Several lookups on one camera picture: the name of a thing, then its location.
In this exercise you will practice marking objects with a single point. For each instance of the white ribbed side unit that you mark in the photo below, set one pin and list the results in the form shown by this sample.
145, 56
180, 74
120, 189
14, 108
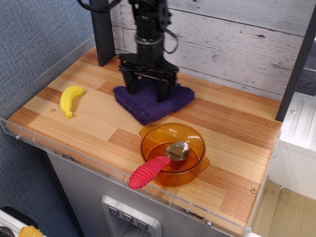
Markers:
293, 163

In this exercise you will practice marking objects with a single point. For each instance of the black yellow object bottom left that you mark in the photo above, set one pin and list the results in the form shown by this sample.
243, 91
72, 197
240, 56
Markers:
14, 223

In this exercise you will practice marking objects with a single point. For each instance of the yellow toy banana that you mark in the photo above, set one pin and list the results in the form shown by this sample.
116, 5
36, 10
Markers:
67, 97

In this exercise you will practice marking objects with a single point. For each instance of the grey metal cabinet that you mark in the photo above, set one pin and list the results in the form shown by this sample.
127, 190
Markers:
84, 189

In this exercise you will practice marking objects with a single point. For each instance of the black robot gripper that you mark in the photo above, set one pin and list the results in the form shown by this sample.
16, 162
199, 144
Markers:
149, 62

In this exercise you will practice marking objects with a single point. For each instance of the orange transparent plastic bowl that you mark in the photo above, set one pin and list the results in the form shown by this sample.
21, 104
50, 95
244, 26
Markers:
157, 137

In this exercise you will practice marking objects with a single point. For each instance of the red handled metal spoon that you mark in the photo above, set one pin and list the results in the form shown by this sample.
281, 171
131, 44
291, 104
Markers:
144, 174

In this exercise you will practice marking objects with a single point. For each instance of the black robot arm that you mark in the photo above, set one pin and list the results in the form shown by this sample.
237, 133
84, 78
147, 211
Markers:
152, 18

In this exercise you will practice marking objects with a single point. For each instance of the purple blue terry cloth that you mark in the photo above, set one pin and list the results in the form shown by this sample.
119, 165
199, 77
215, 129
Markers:
144, 106

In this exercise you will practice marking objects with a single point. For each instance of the silver button control panel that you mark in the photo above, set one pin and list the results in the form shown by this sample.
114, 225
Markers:
126, 221

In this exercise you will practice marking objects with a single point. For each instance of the black right vertical post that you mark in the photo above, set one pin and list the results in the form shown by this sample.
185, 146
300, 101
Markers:
306, 46

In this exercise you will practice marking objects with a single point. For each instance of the clear acrylic table guard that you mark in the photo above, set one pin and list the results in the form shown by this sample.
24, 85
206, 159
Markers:
239, 129

